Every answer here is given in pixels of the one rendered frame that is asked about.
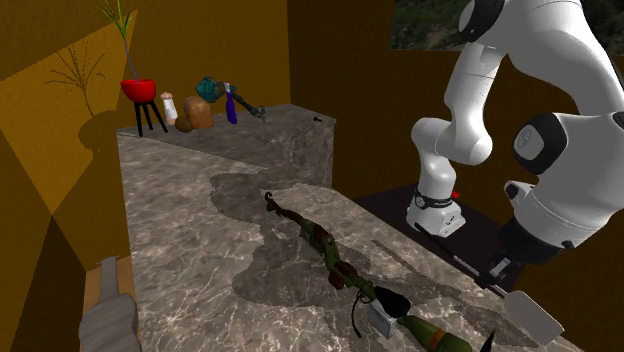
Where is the green bottle with orange band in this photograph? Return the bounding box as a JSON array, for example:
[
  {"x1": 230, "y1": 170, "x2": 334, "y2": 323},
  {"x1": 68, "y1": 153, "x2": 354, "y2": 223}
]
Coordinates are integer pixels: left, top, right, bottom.
[{"x1": 397, "y1": 314, "x2": 475, "y2": 352}]

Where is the dark robot stand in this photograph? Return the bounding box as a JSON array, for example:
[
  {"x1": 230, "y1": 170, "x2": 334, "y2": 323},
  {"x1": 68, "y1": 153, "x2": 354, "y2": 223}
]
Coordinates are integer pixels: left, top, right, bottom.
[{"x1": 352, "y1": 182, "x2": 530, "y2": 295}]

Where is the small grey box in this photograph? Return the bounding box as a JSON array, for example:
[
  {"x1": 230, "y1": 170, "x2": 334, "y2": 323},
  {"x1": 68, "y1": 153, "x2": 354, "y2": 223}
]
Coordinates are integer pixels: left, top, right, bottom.
[{"x1": 367, "y1": 299, "x2": 399, "y2": 340}]

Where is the green and brown toy rifle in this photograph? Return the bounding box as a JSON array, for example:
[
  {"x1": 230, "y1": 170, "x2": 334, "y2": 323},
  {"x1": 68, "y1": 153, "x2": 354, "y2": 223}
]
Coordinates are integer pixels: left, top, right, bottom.
[{"x1": 264, "y1": 190, "x2": 378, "y2": 300}]

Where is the purple bottle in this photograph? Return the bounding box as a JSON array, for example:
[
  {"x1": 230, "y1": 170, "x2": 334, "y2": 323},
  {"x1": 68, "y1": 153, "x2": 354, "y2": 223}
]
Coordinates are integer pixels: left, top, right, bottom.
[{"x1": 224, "y1": 82, "x2": 239, "y2": 125}]

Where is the teal desk lamp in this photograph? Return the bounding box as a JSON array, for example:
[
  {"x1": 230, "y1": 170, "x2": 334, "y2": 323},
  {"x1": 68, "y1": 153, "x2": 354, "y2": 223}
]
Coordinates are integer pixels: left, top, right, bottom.
[{"x1": 195, "y1": 76, "x2": 268, "y2": 123}]

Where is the brown bread loaf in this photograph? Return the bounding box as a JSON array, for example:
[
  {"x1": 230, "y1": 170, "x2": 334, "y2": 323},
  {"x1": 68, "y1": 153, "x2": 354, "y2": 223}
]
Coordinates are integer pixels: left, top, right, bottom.
[{"x1": 183, "y1": 95, "x2": 215, "y2": 130}]

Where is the white shaker with brown top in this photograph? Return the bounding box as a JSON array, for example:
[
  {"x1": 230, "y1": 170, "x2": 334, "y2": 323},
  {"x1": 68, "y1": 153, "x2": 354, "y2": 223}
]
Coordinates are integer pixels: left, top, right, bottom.
[{"x1": 160, "y1": 91, "x2": 179, "y2": 126}]

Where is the plant in red pot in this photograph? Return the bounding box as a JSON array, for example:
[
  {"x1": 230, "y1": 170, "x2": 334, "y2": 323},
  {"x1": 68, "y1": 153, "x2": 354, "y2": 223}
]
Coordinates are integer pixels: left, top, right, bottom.
[{"x1": 95, "y1": 0, "x2": 169, "y2": 138}]

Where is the grey spatula with black handle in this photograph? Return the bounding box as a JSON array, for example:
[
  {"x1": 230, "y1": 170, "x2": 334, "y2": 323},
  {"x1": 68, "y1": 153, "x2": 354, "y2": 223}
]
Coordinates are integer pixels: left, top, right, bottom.
[{"x1": 413, "y1": 222, "x2": 566, "y2": 348}]

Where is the black cable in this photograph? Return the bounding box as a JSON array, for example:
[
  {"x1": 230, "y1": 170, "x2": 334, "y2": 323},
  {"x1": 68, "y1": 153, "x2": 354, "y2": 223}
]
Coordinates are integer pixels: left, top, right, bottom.
[{"x1": 351, "y1": 289, "x2": 373, "y2": 339}]

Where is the dark wall picture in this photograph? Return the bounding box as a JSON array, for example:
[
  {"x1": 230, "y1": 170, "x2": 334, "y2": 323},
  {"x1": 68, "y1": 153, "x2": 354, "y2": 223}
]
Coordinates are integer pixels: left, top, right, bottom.
[{"x1": 389, "y1": 0, "x2": 470, "y2": 51}]

